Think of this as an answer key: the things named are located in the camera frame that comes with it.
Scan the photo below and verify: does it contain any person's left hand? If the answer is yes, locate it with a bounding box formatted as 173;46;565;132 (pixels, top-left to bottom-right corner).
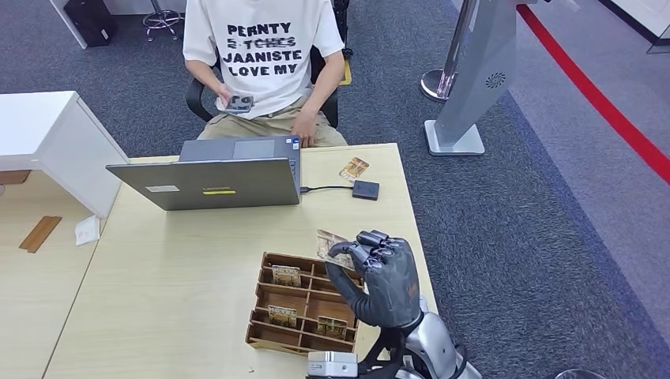
291;107;318;148

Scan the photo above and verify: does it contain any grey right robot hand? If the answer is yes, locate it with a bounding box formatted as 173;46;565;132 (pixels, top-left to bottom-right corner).
324;230;423;329

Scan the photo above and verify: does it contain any person's right hand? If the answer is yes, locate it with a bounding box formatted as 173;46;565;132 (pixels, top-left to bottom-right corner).
215;83;235;109

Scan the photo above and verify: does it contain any dark smartphone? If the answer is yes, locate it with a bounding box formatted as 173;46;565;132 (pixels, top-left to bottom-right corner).
224;95;255;114

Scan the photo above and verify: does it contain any gold hotel key card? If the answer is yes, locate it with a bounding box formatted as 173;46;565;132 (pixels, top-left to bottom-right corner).
267;305;299;329
271;265;303;288
315;228;358;272
316;316;348;341
339;156;371;182

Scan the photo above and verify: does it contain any person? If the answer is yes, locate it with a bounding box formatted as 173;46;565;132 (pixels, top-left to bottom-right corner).
182;0;349;148

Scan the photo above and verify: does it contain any wooden card organizer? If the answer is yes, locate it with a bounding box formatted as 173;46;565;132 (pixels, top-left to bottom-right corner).
244;252;365;357

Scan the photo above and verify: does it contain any black office chair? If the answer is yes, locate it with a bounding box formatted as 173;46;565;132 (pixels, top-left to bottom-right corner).
184;46;341;129

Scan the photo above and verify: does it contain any small black usb hub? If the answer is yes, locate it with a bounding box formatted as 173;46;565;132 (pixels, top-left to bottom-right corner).
352;179;381;202

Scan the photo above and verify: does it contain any grey laptop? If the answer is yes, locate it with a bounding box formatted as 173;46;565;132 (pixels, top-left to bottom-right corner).
105;136;303;212

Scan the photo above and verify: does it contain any chrome stool base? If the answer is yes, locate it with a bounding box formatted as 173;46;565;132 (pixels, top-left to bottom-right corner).
142;0;185;42

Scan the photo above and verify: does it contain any black wheeled equipment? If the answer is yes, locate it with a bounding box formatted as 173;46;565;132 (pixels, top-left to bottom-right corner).
333;0;354;58

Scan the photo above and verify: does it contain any black box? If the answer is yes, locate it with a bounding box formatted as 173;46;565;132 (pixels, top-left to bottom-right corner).
63;0;119;48

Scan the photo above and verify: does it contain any grey kiosk stand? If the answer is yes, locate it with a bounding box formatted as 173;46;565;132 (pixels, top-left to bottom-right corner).
423;0;519;157

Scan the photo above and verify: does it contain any white table leg panel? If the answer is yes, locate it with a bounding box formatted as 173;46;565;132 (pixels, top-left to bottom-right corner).
48;0;88;49

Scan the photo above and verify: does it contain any white paper slip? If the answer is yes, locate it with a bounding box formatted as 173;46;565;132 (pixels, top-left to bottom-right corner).
73;215;101;247

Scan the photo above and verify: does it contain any grey round disc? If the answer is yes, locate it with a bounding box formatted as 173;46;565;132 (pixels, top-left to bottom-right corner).
555;369;608;379

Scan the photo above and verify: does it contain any brown wooden strip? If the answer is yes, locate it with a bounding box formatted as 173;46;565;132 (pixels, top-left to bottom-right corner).
18;216;62;255

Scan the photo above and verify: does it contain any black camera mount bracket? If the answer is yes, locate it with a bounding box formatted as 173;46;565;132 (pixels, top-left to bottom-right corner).
306;326;407;379

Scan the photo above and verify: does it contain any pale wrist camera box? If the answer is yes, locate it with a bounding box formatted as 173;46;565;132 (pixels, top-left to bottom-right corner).
307;351;359;379

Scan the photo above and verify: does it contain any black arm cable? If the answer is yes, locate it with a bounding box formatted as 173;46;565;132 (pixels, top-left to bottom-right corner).
450;343;471;379

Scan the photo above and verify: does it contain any chrome stanchion post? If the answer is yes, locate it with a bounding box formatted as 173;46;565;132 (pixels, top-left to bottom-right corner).
419;0;479;103

